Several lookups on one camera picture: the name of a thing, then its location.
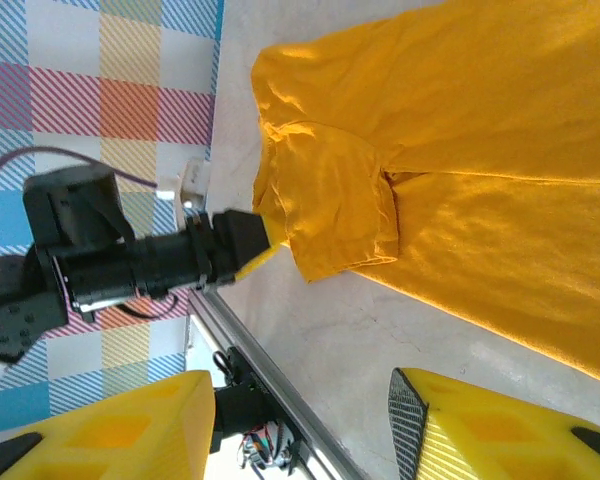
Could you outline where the aluminium mounting rail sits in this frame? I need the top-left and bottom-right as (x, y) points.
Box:
(186, 288), (366, 480)

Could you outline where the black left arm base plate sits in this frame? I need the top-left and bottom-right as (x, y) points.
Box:
(210, 347), (306, 474)

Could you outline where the left base wiring bundle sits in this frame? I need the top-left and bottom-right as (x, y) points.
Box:
(235, 422), (296, 474)

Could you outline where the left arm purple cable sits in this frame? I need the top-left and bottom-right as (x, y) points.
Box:
(0, 146), (160, 201)

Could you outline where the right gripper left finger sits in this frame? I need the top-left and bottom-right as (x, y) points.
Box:
(0, 369), (217, 480)

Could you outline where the yellow t-shirt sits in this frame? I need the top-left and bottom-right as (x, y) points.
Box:
(251, 0), (600, 390)

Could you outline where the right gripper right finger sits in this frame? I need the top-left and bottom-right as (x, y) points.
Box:
(388, 367), (600, 480)

